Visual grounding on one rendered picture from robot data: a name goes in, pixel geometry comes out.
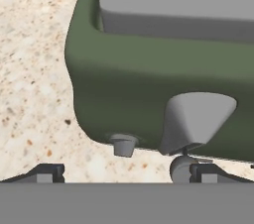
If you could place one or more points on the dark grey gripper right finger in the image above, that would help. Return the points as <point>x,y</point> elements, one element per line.
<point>205,170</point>

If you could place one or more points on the grey toaster lever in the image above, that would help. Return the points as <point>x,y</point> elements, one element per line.
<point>195,119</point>

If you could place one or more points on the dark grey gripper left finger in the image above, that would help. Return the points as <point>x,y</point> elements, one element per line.
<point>49,170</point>

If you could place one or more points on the grey round toaster knob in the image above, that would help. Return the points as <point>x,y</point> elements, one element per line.
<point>180,168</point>

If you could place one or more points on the green toaster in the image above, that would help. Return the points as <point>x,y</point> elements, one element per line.
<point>132,79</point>

